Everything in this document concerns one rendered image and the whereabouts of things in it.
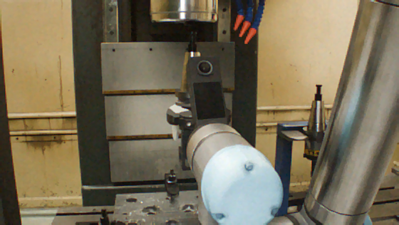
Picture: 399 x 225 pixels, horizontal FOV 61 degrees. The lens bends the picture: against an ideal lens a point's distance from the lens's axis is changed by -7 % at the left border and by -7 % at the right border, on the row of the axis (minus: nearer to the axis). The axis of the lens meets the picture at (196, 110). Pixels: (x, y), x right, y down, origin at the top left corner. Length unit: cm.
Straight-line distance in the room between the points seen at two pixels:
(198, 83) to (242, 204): 22
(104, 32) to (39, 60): 50
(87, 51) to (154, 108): 32
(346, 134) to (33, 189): 169
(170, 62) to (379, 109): 102
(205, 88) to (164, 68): 80
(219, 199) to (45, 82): 148
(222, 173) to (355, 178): 14
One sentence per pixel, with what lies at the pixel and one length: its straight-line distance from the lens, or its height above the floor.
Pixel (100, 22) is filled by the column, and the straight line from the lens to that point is 135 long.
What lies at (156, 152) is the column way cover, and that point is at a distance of 137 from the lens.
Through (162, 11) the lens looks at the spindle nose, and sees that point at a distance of 81.
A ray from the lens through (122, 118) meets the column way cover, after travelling 133.
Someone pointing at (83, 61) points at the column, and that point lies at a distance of 135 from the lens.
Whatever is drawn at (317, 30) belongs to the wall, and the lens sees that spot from 191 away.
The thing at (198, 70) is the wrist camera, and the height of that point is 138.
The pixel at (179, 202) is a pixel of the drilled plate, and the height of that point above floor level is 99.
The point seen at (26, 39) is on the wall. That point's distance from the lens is 177.
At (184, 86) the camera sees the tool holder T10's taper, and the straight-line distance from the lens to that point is 64.
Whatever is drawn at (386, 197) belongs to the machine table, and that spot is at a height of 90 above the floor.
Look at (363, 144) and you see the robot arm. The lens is 37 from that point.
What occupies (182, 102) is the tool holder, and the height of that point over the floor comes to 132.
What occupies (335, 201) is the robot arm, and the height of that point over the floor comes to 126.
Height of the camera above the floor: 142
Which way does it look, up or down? 11 degrees down
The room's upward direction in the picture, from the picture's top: straight up
